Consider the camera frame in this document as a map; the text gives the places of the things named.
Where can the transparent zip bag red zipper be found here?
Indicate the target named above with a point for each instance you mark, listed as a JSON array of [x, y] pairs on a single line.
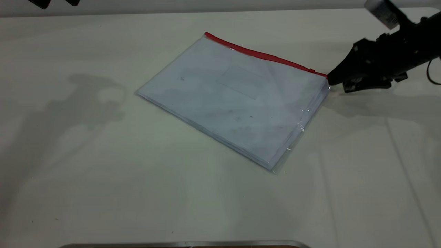
[[255, 53]]

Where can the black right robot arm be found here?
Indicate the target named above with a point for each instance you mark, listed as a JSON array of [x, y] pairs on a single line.
[[434, 38]]

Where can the grey metal edge strip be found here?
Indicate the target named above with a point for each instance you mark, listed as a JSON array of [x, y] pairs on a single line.
[[241, 244]]

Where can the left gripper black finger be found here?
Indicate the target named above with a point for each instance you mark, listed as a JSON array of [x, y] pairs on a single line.
[[72, 2], [40, 3]]

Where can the white label tag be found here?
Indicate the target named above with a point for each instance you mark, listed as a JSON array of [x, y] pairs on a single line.
[[382, 12]]

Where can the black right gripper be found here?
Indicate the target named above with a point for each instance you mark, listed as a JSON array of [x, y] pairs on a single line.
[[403, 48]]

